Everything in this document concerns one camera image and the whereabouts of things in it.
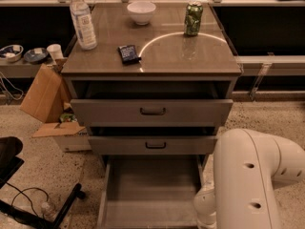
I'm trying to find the grey bottom drawer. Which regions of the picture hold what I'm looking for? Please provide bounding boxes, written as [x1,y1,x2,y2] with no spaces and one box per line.
[96,156,203,229]

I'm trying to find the grey drawer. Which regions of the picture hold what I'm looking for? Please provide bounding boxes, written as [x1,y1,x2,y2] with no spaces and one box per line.
[96,156,203,229]
[89,135,216,155]
[71,99,233,127]

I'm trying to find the dark blue snack packet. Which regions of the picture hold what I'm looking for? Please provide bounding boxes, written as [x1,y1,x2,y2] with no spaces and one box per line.
[117,45,141,65]

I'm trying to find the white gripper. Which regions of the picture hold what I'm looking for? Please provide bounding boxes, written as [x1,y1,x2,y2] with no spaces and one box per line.
[193,187,216,229]

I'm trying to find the blue patterned bowl left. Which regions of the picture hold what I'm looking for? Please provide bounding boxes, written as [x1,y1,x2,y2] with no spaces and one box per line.
[0,45,24,63]

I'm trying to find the green snack bag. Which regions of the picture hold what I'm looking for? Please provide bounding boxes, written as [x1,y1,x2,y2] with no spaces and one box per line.
[59,113,77,123]

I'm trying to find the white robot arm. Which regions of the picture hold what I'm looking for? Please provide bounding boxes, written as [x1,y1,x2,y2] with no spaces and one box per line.
[193,129,305,229]

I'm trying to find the green soda can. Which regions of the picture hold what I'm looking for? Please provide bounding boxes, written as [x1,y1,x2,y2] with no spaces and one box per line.
[184,1,203,36]

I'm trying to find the grey middle drawer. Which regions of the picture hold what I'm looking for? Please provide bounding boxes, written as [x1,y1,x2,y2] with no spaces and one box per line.
[89,135,216,155]

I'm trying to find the white ceramic bowl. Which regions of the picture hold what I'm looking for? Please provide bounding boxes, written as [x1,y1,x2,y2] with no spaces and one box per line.
[127,1,156,25]

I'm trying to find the white paper cup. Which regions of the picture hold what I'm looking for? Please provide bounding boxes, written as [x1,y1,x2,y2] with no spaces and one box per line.
[47,44,63,60]

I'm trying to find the grey three-drawer cabinet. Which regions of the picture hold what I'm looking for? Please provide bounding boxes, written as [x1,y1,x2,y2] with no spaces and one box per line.
[60,2,243,170]

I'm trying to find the blue patterned plate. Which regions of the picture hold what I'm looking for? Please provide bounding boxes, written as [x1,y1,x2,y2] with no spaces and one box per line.
[24,48,49,64]

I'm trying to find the clear plastic water bottle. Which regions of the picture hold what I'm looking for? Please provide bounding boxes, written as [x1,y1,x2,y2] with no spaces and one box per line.
[70,0,97,51]

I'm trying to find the black cable on floor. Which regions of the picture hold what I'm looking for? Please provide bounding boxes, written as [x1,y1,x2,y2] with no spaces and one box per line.
[5,182,51,218]

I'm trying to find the brown cardboard box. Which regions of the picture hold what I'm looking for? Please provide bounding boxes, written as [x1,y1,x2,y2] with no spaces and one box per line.
[20,64,71,123]

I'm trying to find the grey top drawer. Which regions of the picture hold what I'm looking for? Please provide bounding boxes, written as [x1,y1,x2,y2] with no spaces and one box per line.
[71,99,233,127]

